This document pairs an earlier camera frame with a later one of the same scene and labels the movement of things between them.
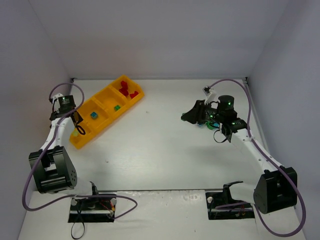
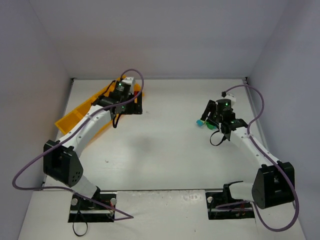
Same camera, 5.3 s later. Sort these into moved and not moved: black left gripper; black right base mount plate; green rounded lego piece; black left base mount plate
Moved: black left gripper
Not moved: black left base mount plate; black right base mount plate; green rounded lego piece
